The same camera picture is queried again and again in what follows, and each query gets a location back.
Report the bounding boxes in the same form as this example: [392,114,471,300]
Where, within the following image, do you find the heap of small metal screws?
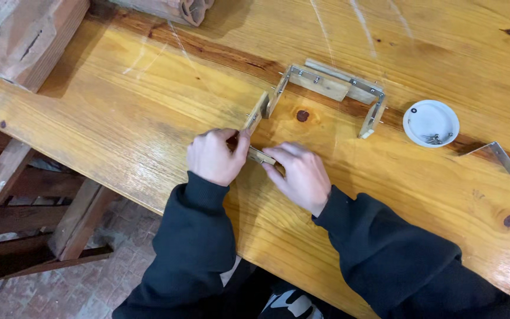
[422,132,454,146]

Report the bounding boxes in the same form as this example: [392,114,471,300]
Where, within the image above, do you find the person's black printed trousers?
[219,256,357,319]

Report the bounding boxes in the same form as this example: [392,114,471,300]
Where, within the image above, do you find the wooden frame with metal brackets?
[242,58,388,140]

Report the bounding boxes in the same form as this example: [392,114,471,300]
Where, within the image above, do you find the hollow reddish brick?
[108,0,215,27]

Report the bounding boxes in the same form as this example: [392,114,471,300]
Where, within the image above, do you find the person's right hand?
[261,142,332,218]

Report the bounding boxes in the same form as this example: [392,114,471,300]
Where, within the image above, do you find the loose metal corner bracket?
[458,141,510,175]

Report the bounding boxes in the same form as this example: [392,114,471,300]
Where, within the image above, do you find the dark wooden bench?
[0,116,119,289]

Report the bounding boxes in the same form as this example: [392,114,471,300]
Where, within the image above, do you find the person's left hand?
[187,128,252,187]

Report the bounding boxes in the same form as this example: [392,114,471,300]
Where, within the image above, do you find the small wooden block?
[247,146,278,166]

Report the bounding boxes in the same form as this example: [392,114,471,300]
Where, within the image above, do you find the white round dish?
[402,100,460,148]

